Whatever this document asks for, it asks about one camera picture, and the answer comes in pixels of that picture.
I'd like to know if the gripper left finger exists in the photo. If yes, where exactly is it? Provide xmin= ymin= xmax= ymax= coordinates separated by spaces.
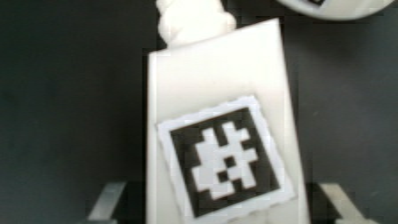
xmin=88 ymin=182 xmax=146 ymax=224

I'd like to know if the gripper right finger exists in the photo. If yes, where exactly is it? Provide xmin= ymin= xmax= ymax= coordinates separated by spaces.
xmin=308 ymin=183 xmax=381 ymax=224

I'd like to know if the white stool leg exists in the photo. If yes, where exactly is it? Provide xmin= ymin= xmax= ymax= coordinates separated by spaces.
xmin=146 ymin=0 xmax=311 ymax=224

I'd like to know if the white round stool seat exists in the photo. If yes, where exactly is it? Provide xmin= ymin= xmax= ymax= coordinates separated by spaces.
xmin=278 ymin=0 xmax=397 ymax=21

